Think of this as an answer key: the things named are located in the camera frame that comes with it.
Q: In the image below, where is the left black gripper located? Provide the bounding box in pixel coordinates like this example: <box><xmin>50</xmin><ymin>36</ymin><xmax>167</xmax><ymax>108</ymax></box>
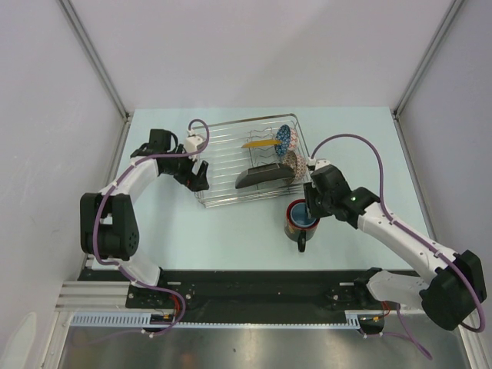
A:
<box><xmin>162</xmin><ymin>145</ymin><xmax>208</xmax><ymax>192</ymax></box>

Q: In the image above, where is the black mug red rim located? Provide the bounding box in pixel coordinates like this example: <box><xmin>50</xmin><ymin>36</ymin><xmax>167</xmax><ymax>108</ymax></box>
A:
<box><xmin>284</xmin><ymin>199</ymin><xmax>320</xmax><ymax>253</ymax></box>

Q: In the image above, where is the brown patterned white bowl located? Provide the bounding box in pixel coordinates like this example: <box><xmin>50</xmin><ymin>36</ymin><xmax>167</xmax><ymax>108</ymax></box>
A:
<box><xmin>282</xmin><ymin>151</ymin><xmax>307</xmax><ymax>182</ymax></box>

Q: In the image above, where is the black square floral plate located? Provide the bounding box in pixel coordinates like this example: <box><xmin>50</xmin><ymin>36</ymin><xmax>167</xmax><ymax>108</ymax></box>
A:
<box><xmin>234</xmin><ymin>163</ymin><xmax>295</xmax><ymax>189</ymax></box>

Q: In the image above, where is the metal wire dish rack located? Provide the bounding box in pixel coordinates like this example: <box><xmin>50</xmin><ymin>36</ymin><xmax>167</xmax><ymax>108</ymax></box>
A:
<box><xmin>195</xmin><ymin>113</ymin><xmax>310</xmax><ymax>208</ymax></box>

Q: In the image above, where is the blue patterned bowl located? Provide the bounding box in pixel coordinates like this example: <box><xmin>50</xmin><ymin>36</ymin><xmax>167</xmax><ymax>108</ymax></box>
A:
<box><xmin>274</xmin><ymin>125</ymin><xmax>291</xmax><ymax>158</ymax></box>

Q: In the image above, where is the yellow round patterned plate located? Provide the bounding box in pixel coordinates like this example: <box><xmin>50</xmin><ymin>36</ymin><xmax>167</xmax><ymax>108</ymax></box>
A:
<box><xmin>241</xmin><ymin>139</ymin><xmax>281</xmax><ymax>148</ymax></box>

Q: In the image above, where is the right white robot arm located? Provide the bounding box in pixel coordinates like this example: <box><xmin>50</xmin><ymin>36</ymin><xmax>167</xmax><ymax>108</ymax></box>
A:
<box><xmin>304</xmin><ymin>160</ymin><xmax>487</xmax><ymax>331</ymax></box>

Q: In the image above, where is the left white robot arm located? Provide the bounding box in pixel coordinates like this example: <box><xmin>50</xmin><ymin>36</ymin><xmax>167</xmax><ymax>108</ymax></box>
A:
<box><xmin>80</xmin><ymin>119</ymin><xmax>210</xmax><ymax>308</ymax></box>

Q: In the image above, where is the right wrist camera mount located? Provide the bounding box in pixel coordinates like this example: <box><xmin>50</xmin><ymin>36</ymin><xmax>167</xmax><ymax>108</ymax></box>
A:
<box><xmin>307</xmin><ymin>158</ymin><xmax>331</xmax><ymax>174</ymax></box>

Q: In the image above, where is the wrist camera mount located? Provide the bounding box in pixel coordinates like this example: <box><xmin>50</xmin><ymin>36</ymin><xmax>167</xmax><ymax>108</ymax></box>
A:
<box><xmin>307</xmin><ymin>158</ymin><xmax>331</xmax><ymax>174</ymax></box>
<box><xmin>184</xmin><ymin>129</ymin><xmax>204</xmax><ymax>161</ymax></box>

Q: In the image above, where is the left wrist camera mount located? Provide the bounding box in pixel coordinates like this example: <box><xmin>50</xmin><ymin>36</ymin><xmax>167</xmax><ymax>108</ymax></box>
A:
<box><xmin>184</xmin><ymin>129</ymin><xmax>204</xmax><ymax>161</ymax></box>

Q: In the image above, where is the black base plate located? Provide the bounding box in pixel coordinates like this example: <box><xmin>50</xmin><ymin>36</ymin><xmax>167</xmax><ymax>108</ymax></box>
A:
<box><xmin>76</xmin><ymin>270</ymin><xmax>401</xmax><ymax>324</ymax></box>

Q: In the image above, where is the white slotted cable duct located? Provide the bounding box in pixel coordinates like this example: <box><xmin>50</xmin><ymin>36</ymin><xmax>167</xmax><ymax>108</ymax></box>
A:
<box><xmin>71</xmin><ymin>312</ymin><xmax>361</xmax><ymax>330</ymax></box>

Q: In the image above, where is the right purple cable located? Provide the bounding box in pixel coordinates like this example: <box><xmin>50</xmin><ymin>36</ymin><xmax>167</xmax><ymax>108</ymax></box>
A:
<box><xmin>307</xmin><ymin>132</ymin><xmax>486</xmax><ymax>361</ymax></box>

